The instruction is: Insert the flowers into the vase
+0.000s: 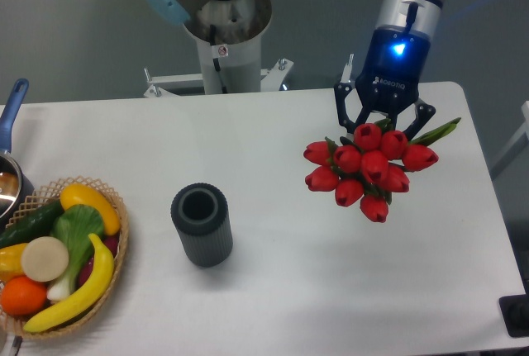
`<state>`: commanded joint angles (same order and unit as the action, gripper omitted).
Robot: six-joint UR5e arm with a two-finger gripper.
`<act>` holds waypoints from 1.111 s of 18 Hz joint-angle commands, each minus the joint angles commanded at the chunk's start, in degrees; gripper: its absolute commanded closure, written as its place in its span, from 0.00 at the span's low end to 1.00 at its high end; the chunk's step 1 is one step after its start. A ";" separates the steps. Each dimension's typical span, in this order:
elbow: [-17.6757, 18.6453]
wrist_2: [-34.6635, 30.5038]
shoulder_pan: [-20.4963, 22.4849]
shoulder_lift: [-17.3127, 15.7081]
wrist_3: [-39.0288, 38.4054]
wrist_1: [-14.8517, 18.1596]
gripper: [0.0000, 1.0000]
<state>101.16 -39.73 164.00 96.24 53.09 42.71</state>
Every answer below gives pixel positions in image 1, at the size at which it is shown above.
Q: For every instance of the dark grey ribbed vase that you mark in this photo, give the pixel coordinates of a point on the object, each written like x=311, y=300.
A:
x=200, y=215

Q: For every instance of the white frame at right edge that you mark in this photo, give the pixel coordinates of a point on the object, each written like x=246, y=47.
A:
x=513, y=147

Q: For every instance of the dark red vegetable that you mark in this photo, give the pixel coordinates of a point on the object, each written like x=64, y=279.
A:
x=111, y=242

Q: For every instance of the beige round disc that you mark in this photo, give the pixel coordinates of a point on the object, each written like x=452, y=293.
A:
x=44, y=259

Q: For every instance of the yellow banana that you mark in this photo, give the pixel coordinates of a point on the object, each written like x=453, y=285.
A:
x=83, y=298

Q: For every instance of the black device at table edge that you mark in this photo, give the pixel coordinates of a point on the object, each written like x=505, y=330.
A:
x=515, y=314

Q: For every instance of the orange fruit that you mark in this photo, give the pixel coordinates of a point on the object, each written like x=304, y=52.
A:
x=22, y=296

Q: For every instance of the green bok choy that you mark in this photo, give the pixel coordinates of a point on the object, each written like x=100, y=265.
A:
x=72, y=229

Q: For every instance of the yellow bell pepper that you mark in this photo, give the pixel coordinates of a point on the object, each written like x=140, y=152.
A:
x=10, y=262

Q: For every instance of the red tulip bouquet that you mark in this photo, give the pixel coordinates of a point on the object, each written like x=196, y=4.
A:
x=371, y=166

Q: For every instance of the green cucumber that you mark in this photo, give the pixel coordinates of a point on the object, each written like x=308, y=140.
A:
x=35, y=224

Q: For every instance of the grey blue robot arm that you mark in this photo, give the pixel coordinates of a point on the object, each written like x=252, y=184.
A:
x=418, y=17

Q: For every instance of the woven wicker basket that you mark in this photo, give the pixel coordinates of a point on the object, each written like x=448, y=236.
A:
x=41, y=197

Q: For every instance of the blue handled saucepan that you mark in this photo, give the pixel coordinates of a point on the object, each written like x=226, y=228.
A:
x=15, y=186

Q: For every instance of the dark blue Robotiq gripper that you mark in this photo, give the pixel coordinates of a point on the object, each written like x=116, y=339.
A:
x=388, y=82

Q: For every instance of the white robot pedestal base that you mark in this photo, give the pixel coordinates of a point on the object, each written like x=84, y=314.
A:
x=228, y=37

